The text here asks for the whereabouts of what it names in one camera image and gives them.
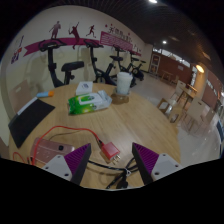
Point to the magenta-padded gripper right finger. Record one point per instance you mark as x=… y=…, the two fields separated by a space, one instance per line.
x=165 y=165

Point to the pink power strip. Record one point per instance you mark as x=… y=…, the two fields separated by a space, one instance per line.
x=50 y=150

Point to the round wooden coaster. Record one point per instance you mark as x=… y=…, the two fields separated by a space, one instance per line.
x=120 y=99

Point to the black mouse pad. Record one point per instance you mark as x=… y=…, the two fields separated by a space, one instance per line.
x=28 y=121

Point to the red charger block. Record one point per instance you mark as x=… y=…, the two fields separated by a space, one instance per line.
x=110 y=150

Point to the wall posters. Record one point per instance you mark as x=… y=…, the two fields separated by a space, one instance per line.
x=16 y=55

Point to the ceiling lights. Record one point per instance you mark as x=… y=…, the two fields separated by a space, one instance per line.
x=199 y=68

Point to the white paper cup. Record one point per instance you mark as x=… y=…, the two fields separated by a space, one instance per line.
x=124 y=83

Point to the group of wooden chairs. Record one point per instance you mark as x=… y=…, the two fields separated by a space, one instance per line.
x=196 y=111

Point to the magenta sports wall decal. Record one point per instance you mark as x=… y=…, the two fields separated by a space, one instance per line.
x=33 y=46

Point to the small white box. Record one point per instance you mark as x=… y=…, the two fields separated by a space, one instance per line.
x=84 y=88

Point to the light wooden chair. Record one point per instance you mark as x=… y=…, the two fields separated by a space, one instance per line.
x=20 y=95

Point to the small wooden dining table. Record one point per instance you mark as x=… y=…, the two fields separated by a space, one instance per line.
x=186 y=93

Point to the green wet wipes pack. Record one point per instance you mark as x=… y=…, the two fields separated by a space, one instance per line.
x=83 y=103

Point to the blue and orange marker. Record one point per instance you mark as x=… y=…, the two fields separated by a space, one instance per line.
x=43 y=94

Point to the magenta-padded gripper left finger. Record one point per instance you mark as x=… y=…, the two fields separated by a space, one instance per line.
x=55 y=166

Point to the black exercise bike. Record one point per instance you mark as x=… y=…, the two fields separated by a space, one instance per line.
x=137 y=71
x=116 y=58
x=50 y=66
x=95 y=66

